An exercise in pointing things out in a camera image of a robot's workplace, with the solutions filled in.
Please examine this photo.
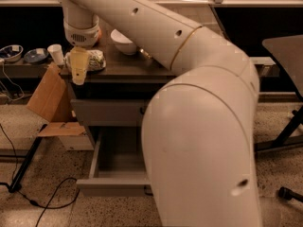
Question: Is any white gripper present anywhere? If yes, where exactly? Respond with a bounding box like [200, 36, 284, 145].
[63, 15, 100, 85]

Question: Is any green white 7up can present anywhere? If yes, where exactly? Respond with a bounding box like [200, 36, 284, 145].
[64, 50, 106, 72]

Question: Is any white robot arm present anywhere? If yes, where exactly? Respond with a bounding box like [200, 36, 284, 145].
[62, 0, 262, 227]

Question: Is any grey drawer cabinet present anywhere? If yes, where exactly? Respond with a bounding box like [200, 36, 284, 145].
[69, 56, 245, 151]

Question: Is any closed upper drawer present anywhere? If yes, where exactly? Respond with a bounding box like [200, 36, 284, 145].
[71, 99, 147, 127]

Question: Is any open lower drawer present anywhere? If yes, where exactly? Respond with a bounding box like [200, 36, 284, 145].
[77, 127, 152, 197]

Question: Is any white paper cup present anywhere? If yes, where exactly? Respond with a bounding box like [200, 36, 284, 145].
[47, 44, 64, 65]

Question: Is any blue patterned bowl right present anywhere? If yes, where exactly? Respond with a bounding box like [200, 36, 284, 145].
[24, 48, 49, 64]

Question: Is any blue patterned bowl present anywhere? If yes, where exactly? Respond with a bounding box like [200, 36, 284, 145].
[24, 48, 49, 64]
[0, 44, 23, 62]

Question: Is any white ceramic bowl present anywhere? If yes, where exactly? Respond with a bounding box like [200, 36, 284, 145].
[111, 29, 137, 55]

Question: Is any brown cardboard box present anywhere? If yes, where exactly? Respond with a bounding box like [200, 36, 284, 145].
[27, 62, 94, 150]

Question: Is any blue patterned bowl left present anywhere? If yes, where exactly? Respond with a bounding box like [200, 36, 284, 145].
[0, 44, 23, 62]

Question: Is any black stand leg left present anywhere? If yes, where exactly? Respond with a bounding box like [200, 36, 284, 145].
[9, 136, 42, 193]

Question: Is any dark side table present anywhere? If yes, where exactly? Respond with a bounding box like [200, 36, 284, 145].
[262, 35, 303, 98]

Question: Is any black caster wheel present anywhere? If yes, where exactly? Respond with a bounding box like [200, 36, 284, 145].
[278, 187, 303, 202]

